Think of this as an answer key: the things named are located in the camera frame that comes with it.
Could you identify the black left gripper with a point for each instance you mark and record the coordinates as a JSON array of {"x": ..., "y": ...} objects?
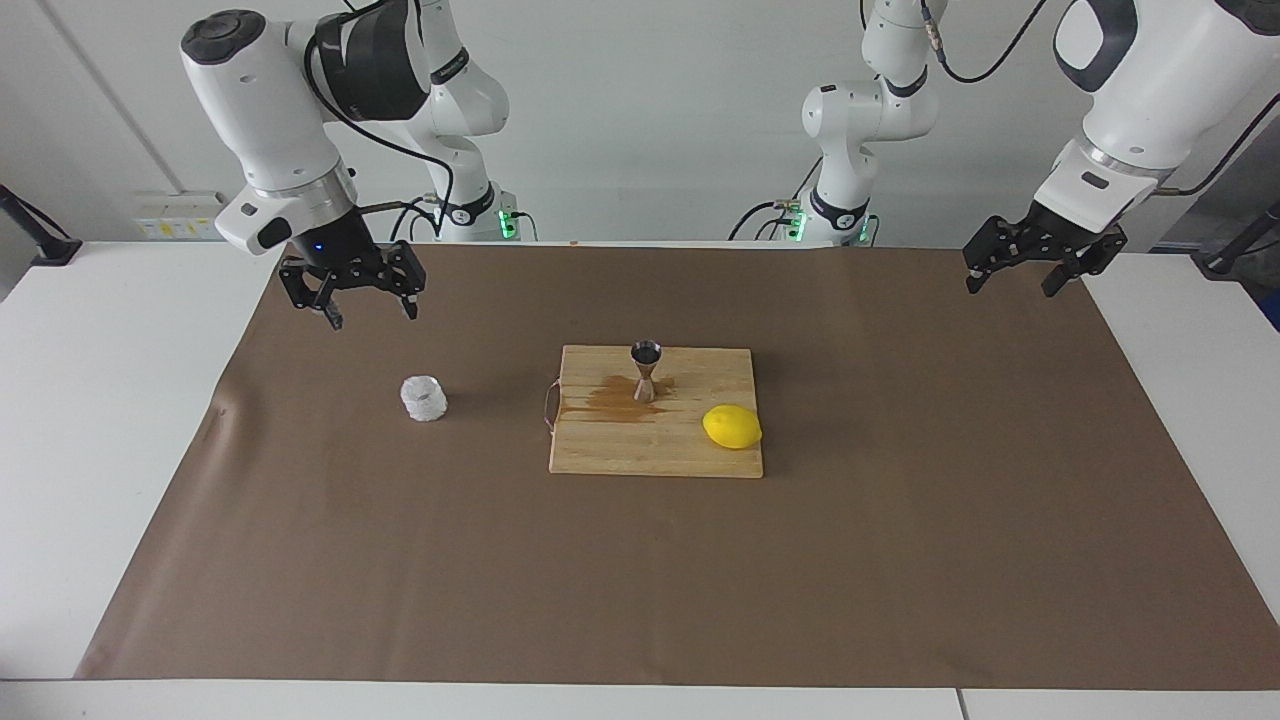
[{"x": 1065, "y": 235}]

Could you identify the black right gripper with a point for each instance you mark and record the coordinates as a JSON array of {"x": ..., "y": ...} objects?
[{"x": 340, "y": 250}]

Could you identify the clear textured glass cup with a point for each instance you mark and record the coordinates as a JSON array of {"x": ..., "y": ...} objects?
[{"x": 424, "y": 400}]

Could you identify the steel double jigger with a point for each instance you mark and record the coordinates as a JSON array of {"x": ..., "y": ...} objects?
[{"x": 645, "y": 385}]

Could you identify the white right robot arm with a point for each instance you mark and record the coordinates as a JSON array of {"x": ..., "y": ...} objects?
[{"x": 260, "y": 100}]

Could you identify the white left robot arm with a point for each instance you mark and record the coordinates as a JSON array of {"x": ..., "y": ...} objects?
[{"x": 1150, "y": 100}]

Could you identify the black stand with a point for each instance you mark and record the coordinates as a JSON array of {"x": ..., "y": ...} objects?
[
  {"x": 55, "y": 250},
  {"x": 1225, "y": 262}
]

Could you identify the blue box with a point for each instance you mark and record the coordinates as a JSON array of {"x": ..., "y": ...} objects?
[{"x": 1273, "y": 312}]

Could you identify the brown paper table mat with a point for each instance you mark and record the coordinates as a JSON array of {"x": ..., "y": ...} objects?
[{"x": 400, "y": 560}]

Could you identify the wooden cutting board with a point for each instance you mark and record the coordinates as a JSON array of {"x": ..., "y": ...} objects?
[{"x": 650, "y": 440}]

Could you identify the yellow lemon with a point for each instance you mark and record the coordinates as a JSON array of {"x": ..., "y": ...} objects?
[{"x": 732, "y": 427}]

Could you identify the white wall socket box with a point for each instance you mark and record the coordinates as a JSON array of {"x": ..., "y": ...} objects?
[{"x": 160, "y": 229}]

